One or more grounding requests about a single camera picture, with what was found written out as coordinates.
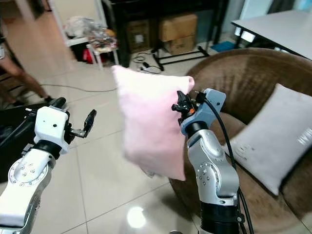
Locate dark labelled cardboard box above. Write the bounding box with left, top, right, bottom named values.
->
left=125, top=19, right=151, bottom=52

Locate long white table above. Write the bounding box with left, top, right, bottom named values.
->
left=231, top=9, right=312, bottom=53

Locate round brown velvet sofa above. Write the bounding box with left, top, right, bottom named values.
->
left=168, top=47, right=312, bottom=230

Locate black padded seat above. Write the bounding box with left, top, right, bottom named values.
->
left=0, top=102, right=37, bottom=183

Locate small red bottle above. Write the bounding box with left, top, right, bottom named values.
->
left=83, top=48, right=96, bottom=65

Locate long thin floor cable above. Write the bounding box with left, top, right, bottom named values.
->
left=49, top=80, right=117, bottom=94

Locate blue floor mat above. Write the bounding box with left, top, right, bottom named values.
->
left=210, top=40, right=238, bottom=53

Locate pile of clutter bags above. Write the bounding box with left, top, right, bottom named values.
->
left=66, top=16, right=118, bottom=53

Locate pink pillow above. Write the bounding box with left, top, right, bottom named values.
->
left=111, top=65, right=195, bottom=182

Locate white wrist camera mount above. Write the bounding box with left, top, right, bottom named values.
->
left=179, top=88, right=227, bottom=137
left=34, top=106, right=70, bottom=147

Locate white metal rack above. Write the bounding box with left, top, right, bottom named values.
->
left=48, top=0, right=121, bottom=71

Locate black metal floor stand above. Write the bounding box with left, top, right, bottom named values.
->
left=151, top=41, right=213, bottom=72

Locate grey pillow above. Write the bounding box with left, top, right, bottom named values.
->
left=223, top=83, right=312, bottom=196

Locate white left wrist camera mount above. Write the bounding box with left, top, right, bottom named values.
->
left=34, top=106, right=70, bottom=147

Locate person in dark shorts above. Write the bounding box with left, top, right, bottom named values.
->
left=0, top=19, right=59, bottom=105

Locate black desk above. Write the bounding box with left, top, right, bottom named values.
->
left=101, top=0, right=230, bottom=68

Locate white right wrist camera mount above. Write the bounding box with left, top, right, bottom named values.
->
left=179, top=88, right=227, bottom=137

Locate large light cardboard box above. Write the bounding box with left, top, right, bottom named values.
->
left=157, top=13, right=199, bottom=56

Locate power strip with coiled cables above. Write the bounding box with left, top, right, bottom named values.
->
left=131, top=53, right=162, bottom=74

